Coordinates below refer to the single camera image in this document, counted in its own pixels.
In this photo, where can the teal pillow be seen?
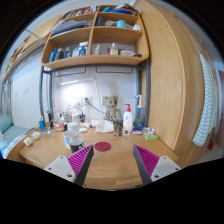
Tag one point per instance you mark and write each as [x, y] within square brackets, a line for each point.
[5, 122]

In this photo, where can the small blue box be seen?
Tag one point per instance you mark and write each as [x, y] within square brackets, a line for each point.
[138, 130]

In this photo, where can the small black box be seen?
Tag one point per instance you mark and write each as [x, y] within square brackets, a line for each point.
[65, 127]

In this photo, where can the clear blue spout bottle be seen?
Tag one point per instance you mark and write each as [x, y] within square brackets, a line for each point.
[139, 115]

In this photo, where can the white lotion bottle, red pump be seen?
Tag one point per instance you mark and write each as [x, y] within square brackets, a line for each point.
[127, 120]

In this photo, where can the white wall socket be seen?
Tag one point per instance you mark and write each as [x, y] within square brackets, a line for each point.
[83, 101]

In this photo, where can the bed with teal sheet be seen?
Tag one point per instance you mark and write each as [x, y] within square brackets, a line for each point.
[15, 135]

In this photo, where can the flat round red coaster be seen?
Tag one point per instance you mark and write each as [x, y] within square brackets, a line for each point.
[102, 146]

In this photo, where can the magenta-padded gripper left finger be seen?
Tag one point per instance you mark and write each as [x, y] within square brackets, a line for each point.
[60, 166]

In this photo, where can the blue tube with white cap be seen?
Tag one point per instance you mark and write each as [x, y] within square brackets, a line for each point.
[41, 125]

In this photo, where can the small white digital device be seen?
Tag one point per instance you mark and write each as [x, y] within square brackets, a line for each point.
[126, 131]

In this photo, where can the brown tree creature figurine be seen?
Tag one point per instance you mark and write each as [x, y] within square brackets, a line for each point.
[113, 111]

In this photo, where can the small white oval case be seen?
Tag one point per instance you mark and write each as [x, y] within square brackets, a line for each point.
[83, 130]

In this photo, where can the green sponge packet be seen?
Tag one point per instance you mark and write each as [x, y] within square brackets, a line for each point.
[151, 137]

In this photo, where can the white power adapter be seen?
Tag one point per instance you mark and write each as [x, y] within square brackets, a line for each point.
[76, 118]

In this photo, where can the grey metal bed frame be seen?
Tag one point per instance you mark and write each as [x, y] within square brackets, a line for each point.
[147, 93]

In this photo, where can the clear bottle with black label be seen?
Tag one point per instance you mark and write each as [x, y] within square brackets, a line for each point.
[77, 145]

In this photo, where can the wooden wardrobe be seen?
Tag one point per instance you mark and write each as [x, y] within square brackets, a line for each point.
[173, 83]

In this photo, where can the small white wrapped packet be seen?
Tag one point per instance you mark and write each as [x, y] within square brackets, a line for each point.
[149, 130]

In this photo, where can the black electric shaver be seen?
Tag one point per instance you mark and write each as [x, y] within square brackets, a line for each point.
[50, 120]

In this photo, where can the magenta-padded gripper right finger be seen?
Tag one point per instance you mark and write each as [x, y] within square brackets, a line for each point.
[165, 166]

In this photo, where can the dark grey ruler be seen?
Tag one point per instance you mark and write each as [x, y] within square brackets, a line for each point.
[119, 130]

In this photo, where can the wooden shelf unit with items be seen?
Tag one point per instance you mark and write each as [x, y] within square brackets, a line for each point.
[96, 60]

